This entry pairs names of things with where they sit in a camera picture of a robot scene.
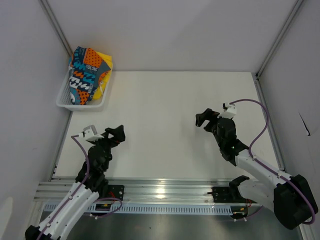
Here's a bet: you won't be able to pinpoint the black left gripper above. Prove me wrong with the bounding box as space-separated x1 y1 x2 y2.
90 125 125 170

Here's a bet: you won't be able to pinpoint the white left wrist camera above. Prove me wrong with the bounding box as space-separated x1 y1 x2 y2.
79 125 104 143

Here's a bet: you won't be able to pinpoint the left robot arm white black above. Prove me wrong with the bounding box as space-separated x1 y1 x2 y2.
24 125 126 240

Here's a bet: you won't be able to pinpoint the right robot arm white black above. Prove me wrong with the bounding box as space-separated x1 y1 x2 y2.
195 105 319 230

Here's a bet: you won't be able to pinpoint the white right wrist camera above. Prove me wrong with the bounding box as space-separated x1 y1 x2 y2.
217 102 237 119

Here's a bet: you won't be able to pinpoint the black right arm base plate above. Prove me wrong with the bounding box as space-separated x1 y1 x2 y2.
207 186 247 204

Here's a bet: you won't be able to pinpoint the colourful patterned shorts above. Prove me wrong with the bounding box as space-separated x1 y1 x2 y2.
68 46 110 106

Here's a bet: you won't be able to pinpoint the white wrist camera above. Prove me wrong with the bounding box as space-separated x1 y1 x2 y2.
79 125 104 143
217 102 237 119

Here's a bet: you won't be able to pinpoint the slotted grey cable duct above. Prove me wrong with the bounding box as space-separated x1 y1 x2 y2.
42 202 261 216

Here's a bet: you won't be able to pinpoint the white plastic basket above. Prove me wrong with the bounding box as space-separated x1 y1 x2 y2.
55 71 115 112

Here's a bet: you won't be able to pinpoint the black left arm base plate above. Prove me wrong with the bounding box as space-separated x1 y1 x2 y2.
106 184 125 201

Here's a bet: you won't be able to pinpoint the aluminium mounting rail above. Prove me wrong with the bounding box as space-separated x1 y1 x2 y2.
33 178 231 204

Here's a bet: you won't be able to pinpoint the yellow shorts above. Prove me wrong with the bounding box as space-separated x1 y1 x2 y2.
92 52 113 100

